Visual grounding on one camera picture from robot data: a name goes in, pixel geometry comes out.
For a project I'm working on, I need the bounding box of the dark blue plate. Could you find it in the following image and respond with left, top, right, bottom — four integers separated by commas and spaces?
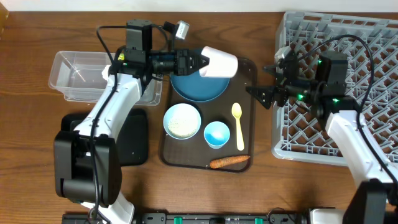
170, 72, 229, 102

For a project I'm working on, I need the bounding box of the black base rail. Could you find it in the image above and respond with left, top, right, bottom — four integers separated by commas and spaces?
61, 212, 308, 224

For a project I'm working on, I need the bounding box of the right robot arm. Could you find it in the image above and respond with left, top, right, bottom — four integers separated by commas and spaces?
246, 51, 397, 223

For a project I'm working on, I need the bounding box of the black plastic bin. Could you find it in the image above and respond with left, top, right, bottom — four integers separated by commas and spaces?
61, 109, 149, 167

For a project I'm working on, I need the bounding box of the yellow plastic spoon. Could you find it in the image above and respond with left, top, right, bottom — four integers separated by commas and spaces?
231, 102, 244, 151

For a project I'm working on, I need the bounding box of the orange carrot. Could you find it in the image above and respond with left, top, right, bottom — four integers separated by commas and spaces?
210, 155, 250, 169

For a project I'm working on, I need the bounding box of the light blue bowl with rice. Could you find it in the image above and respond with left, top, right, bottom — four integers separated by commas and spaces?
163, 103, 201, 140

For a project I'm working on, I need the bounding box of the grey dishwasher rack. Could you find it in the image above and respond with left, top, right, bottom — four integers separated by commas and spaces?
272, 12, 397, 166

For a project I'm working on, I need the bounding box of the pink cup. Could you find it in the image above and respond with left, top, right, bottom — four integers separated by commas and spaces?
199, 46, 238, 78

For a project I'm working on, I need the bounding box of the light blue cup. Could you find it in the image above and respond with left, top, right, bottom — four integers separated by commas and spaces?
203, 121, 231, 149

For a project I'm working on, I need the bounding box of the brown serving tray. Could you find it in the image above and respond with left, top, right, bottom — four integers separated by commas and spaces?
159, 58, 257, 173

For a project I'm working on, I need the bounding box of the clear plastic bin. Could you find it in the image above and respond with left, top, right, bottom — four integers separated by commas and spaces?
48, 50, 164, 106

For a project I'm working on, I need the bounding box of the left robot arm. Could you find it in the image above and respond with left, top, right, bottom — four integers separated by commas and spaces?
53, 19, 210, 223

